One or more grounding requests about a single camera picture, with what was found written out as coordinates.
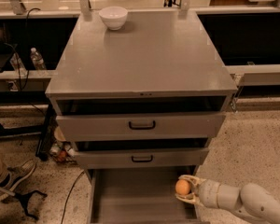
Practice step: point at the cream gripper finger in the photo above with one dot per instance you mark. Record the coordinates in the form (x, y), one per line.
(194, 180)
(191, 198)

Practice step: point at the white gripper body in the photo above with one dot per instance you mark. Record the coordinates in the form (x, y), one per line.
(207, 192)

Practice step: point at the orange fruit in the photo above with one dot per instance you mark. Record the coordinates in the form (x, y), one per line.
(182, 187)

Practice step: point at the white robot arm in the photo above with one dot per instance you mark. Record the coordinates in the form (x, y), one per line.
(251, 203)

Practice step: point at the grey middle drawer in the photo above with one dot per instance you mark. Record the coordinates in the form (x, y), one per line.
(138, 158)

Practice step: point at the grey drawer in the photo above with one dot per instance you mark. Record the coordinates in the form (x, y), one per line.
(140, 126)
(139, 196)
(138, 158)

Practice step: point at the grey bottom drawer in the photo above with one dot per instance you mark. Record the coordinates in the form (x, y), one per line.
(139, 196)

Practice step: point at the grey metal drawer cabinet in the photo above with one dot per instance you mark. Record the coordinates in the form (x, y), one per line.
(158, 62)

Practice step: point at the grey top drawer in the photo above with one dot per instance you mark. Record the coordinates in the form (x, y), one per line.
(140, 126)

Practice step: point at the basket of small items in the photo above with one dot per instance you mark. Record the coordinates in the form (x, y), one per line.
(61, 150)

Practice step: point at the black stand base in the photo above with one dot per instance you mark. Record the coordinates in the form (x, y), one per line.
(24, 199)

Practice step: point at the grey sneaker shoe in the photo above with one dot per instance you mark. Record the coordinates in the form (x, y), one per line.
(11, 177)

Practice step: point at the white ceramic bowl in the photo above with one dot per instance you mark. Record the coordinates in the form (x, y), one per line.
(113, 17)

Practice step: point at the black side table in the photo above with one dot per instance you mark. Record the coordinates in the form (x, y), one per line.
(16, 90)

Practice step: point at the clear plastic water bottle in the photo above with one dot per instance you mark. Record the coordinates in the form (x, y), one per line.
(37, 59)

